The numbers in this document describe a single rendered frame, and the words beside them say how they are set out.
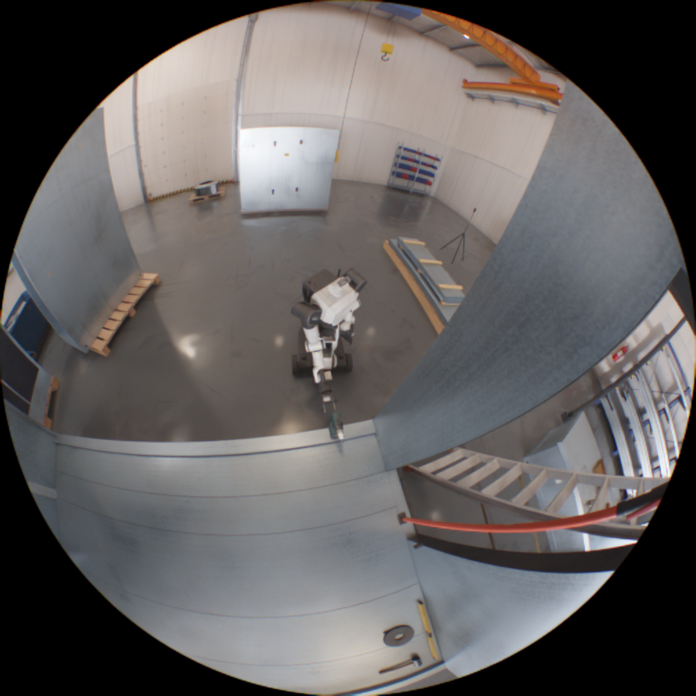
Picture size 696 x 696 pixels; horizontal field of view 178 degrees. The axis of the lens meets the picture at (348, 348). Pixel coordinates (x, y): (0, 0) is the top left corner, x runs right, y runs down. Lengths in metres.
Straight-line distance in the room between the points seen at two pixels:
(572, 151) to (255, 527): 2.12
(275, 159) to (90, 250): 3.84
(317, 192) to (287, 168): 0.92
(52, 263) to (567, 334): 3.89
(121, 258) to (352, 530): 4.23
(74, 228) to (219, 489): 3.33
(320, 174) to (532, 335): 5.26
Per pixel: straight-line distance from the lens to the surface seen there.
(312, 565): 1.71
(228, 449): 1.68
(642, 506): 0.72
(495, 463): 1.91
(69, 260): 3.57
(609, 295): 0.56
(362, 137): 10.19
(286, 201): 5.59
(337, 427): 1.40
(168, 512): 1.95
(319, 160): 5.44
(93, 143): 3.87
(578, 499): 3.07
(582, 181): 0.63
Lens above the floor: 1.98
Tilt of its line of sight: 53 degrees down
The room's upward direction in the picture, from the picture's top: 16 degrees clockwise
